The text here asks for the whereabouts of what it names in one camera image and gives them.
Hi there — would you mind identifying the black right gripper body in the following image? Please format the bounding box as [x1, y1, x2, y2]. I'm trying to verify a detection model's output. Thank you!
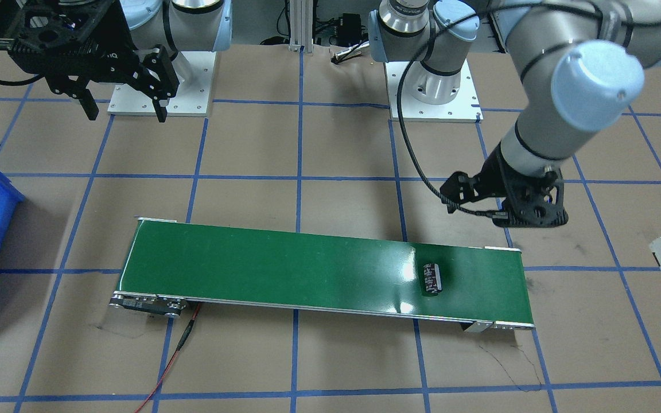
[8, 1, 136, 92]

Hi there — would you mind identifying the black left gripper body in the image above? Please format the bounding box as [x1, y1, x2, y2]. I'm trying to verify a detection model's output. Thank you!
[477, 145, 569, 228]

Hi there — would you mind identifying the black cylindrical capacitor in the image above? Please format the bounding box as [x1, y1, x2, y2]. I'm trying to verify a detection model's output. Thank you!
[422, 262, 443, 297]

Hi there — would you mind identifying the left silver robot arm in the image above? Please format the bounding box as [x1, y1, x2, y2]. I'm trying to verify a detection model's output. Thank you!
[368, 1, 661, 228]

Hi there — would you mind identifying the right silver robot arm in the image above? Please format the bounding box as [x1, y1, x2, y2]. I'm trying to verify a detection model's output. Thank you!
[7, 1, 232, 122]

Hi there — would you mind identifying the green conveyor belt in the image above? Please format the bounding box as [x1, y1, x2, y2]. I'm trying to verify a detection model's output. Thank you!
[110, 219, 535, 332]

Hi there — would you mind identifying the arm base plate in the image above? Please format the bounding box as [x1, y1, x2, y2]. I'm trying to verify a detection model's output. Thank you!
[401, 60, 483, 123]
[108, 50, 218, 118]

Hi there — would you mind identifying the aluminium frame post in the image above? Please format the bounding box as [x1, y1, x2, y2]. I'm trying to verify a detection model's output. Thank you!
[289, 0, 315, 54]

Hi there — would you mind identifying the red black motor wire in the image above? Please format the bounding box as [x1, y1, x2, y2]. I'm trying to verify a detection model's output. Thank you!
[134, 303, 204, 413]

